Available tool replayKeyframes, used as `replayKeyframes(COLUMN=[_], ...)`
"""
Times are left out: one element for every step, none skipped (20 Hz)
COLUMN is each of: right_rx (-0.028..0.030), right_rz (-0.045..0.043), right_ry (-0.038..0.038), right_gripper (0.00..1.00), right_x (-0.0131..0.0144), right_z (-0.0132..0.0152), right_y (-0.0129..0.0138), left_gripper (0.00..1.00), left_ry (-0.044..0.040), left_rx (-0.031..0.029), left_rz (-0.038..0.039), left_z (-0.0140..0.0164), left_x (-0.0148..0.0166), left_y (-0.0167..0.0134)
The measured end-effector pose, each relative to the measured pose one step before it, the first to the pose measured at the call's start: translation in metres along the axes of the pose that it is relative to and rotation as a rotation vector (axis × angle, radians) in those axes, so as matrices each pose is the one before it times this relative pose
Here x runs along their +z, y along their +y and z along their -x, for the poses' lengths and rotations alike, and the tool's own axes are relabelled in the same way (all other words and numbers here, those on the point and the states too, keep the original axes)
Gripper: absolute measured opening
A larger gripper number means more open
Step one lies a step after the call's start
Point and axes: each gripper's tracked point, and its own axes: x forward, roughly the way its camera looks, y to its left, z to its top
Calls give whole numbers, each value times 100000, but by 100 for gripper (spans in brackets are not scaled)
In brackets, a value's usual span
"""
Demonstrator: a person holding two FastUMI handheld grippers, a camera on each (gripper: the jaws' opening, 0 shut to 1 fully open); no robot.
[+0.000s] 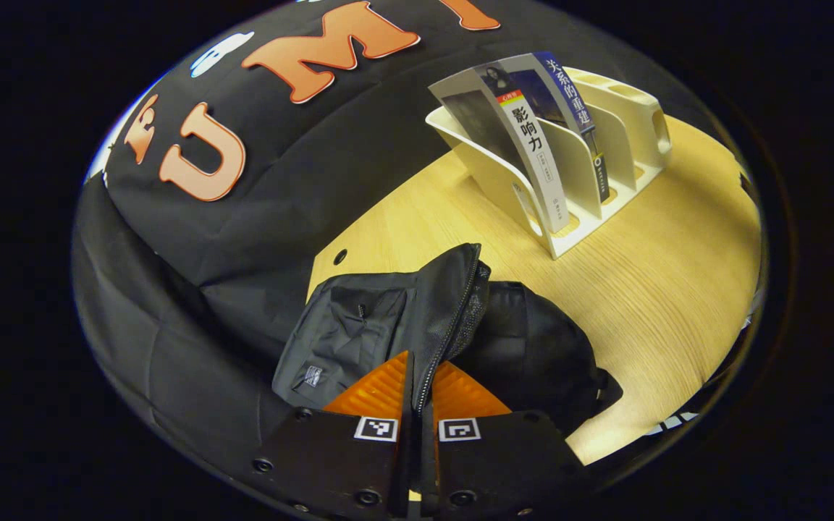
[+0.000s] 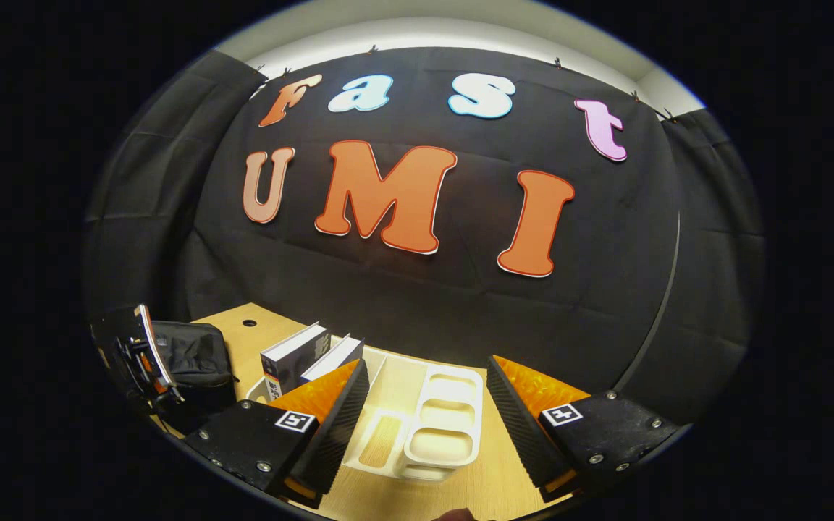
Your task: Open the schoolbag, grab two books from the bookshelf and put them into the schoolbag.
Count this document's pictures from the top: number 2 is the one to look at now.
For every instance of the black schoolbag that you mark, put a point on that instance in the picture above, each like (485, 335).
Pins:
(196, 358)

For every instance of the portrait cover book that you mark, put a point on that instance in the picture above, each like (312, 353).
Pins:
(290, 358)

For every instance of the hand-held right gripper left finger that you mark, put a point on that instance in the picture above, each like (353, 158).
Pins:
(337, 430)

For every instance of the thin grey pole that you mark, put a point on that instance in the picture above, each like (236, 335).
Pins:
(667, 311)

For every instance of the blue spine book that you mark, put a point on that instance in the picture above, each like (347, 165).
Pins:
(334, 354)

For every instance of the white bookshelf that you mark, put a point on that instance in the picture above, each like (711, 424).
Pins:
(446, 434)

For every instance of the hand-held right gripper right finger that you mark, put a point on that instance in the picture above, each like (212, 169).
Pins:
(518, 427)

